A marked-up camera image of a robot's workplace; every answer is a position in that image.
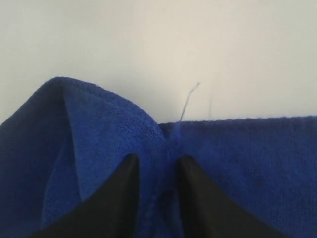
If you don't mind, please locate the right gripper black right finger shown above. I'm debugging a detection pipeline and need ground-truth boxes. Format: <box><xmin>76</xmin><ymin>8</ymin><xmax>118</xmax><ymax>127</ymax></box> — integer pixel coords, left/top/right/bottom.
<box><xmin>177</xmin><ymin>155</ymin><xmax>289</xmax><ymax>238</ymax></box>

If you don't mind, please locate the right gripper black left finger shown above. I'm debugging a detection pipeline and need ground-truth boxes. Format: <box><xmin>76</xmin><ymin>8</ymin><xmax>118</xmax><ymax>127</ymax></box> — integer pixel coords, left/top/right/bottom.
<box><xmin>31</xmin><ymin>154</ymin><xmax>139</xmax><ymax>238</ymax></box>

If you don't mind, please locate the blue microfibre towel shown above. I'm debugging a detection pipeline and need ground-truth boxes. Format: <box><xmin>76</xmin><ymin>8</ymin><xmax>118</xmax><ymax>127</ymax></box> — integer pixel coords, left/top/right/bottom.
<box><xmin>0</xmin><ymin>77</ymin><xmax>317</xmax><ymax>238</ymax></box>

